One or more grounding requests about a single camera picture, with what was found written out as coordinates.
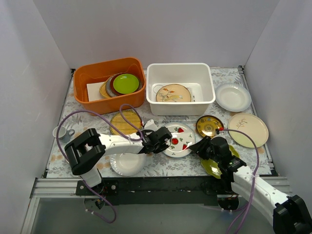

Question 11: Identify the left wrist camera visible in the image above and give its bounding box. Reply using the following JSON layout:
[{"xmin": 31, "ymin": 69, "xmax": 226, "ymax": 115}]
[{"xmin": 143, "ymin": 119, "xmax": 158, "ymax": 133}]

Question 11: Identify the dark red plate in bin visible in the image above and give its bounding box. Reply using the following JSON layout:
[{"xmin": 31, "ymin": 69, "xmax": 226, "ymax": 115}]
[{"xmin": 110, "ymin": 73, "xmax": 141, "ymax": 96}]

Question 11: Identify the round woven bamboo mat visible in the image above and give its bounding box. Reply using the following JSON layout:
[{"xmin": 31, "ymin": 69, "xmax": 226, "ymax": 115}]
[{"xmin": 110, "ymin": 110, "xmax": 142, "ymax": 135}]

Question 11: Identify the floral patterned table mat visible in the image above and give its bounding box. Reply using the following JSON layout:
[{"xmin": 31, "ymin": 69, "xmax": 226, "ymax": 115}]
[{"xmin": 46, "ymin": 68, "xmax": 274, "ymax": 178}]

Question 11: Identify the white watermelon pattern plate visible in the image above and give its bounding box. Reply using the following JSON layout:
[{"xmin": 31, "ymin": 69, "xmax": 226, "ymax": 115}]
[{"xmin": 163, "ymin": 122, "xmax": 196, "ymax": 158}]

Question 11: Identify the aluminium frame rail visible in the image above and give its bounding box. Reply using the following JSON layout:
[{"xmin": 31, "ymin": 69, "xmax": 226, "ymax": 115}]
[{"xmin": 20, "ymin": 177, "xmax": 305, "ymax": 234}]

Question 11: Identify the green round plate in bin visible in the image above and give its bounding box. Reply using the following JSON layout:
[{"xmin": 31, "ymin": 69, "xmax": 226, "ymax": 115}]
[{"xmin": 113, "ymin": 73, "xmax": 140, "ymax": 95}]

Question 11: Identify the beige bird pattern plate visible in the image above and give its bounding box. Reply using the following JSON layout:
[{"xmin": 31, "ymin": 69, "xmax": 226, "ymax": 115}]
[{"xmin": 156, "ymin": 84, "xmax": 192, "ymax": 102}]

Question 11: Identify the yellow brown patterned plate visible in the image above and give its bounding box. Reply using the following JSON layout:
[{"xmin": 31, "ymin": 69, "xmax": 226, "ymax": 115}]
[{"xmin": 196, "ymin": 115, "xmax": 224, "ymax": 138}]

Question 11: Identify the small white bowl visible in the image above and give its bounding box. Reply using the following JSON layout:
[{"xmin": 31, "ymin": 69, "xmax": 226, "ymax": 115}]
[{"xmin": 110, "ymin": 153, "xmax": 147, "ymax": 176}]

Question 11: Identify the orange plastic bin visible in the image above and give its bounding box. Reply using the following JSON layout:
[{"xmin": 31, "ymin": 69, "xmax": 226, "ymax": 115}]
[{"xmin": 73, "ymin": 57, "xmax": 146, "ymax": 114}]

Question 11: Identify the teal white dotted mug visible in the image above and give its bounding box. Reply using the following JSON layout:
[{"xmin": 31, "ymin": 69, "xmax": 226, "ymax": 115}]
[{"xmin": 58, "ymin": 126, "xmax": 75, "ymax": 143}]

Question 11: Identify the white paper in bin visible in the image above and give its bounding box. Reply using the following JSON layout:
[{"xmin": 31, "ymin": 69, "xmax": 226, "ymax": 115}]
[{"xmin": 86, "ymin": 82, "xmax": 105, "ymax": 102}]

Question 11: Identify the cream plate with twig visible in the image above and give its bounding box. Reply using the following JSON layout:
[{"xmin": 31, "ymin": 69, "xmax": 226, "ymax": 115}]
[{"xmin": 228, "ymin": 113, "xmax": 269, "ymax": 148}]

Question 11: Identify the green polka dot plate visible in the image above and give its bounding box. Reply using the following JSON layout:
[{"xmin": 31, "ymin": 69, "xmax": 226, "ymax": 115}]
[{"xmin": 200, "ymin": 145, "xmax": 240, "ymax": 179}]

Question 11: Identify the white deep bowl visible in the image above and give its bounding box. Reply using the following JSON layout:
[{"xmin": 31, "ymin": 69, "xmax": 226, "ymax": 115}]
[{"xmin": 215, "ymin": 83, "xmax": 252, "ymax": 112}]

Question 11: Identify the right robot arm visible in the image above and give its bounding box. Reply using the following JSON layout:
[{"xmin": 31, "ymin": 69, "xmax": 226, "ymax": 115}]
[{"xmin": 189, "ymin": 136, "xmax": 312, "ymax": 234}]

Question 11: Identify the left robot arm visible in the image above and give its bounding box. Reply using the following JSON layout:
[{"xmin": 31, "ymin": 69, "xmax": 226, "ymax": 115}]
[{"xmin": 64, "ymin": 127, "xmax": 172, "ymax": 195}]

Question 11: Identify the white plastic bin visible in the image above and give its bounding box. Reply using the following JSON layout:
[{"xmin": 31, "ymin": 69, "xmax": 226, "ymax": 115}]
[{"xmin": 146, "ymin": 63, "xmax": 215, "ymax": 116}]

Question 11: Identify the grey plate in bin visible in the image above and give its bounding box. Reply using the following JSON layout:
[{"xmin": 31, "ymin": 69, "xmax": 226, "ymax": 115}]
[{"xmin": 105, "ymin": 76, "xmax": 117, "ymax": 97}]

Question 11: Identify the woven mat in bin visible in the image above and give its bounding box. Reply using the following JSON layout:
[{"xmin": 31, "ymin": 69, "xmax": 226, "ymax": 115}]
[{"xmin": 99, "ymin": 81, "xmax": 111, "ymax": 98}]

